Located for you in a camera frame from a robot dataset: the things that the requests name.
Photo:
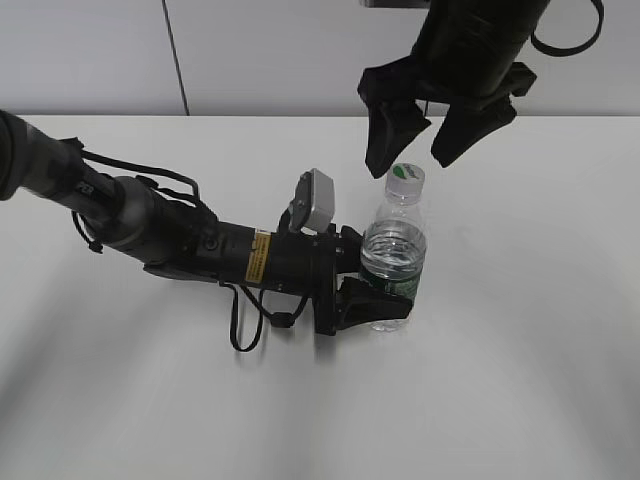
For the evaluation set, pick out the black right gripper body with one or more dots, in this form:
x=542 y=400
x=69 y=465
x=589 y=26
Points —
x=465 y=53

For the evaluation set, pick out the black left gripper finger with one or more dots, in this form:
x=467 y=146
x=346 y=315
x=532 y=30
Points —
x=350 y=244
x=359 y=303

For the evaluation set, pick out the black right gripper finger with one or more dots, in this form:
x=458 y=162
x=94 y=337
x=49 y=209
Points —
x=393 y=125
x=463 y=127

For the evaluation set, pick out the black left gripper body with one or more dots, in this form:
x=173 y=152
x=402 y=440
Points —
x=309 y=265

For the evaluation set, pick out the clear water bottle green label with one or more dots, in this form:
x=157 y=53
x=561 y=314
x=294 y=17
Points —
x=394 y=246

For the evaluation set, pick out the white green bottle cap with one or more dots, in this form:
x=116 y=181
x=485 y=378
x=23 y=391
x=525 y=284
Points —
x=405 y=180

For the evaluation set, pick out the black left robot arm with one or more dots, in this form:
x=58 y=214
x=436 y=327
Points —
x=120 y=205

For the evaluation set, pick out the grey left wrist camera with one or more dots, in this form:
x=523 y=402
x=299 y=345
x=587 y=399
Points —
x=313 y=204

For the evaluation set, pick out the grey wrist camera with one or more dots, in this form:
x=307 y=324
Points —
x=313 y=204
x=396 y=4

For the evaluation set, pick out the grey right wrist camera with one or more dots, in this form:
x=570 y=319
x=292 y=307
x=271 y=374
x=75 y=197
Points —
x=396 y=4

